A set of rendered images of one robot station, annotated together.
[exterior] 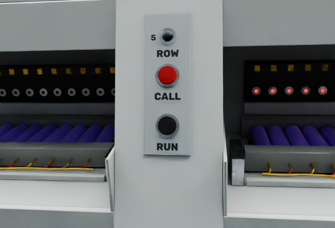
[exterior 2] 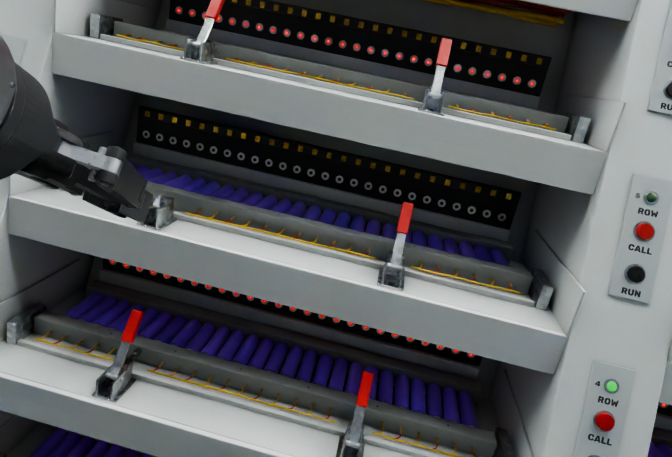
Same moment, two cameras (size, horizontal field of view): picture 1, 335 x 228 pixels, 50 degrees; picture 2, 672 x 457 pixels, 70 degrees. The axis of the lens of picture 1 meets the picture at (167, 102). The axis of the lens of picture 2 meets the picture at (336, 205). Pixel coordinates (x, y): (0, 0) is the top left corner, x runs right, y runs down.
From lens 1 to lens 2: 35 cm
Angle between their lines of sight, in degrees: 2
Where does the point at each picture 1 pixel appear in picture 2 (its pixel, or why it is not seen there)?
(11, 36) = (495, 158)
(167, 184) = (623, 324)
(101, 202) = (549, 325)
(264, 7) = not seen: outside the picture
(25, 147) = (449, 256)
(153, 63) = (633, 217)
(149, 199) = (603, 333)
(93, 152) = (515, 276)
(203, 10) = not seen: outside the picture
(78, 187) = (513, 306)
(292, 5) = not seen: outside the picture
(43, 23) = (531, 155)
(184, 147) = (646, 296)
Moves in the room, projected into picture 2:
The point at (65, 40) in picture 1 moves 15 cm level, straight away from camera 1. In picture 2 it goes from (545, 175) to (463, 178)
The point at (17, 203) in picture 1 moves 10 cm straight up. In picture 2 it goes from (473, 309) to (495, 214)
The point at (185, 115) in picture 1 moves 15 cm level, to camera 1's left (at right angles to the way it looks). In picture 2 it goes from (652, 269) to (505, 233)
